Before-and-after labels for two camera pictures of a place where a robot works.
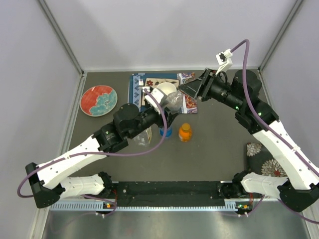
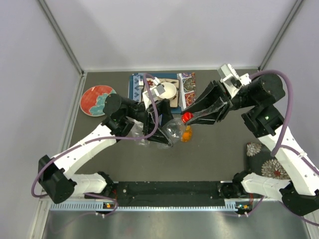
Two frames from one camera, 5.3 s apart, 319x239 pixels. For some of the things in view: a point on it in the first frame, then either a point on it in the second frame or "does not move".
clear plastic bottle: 174,101 -> 173,128
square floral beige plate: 154,82 does not move
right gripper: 198,87 -> 217,112
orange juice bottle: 185,133 does not move
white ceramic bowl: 168,87 does not move
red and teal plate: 98,100 does not move
